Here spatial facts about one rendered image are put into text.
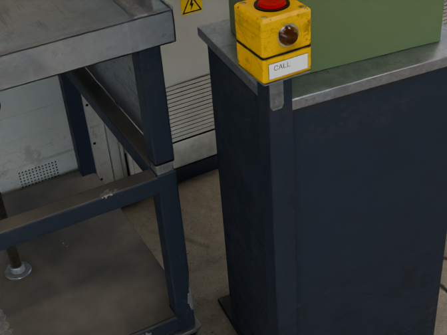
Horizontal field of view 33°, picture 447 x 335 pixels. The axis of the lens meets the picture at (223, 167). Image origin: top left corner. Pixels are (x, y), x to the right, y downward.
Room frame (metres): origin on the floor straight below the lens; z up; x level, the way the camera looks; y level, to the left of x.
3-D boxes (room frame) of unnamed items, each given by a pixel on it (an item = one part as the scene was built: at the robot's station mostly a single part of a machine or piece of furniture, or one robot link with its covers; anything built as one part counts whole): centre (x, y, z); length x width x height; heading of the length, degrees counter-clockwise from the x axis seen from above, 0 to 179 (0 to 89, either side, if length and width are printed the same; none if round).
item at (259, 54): (0.99, -0.09, 0.85); 0.08 x 0.08 x 0.10; 25
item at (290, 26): (0.94, -0.11, 0.87); 0.03 x 0.01 x 0.03; 115
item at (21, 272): (1.30, 0.48, 0.18); 0.06 x 0.06 x 0.02
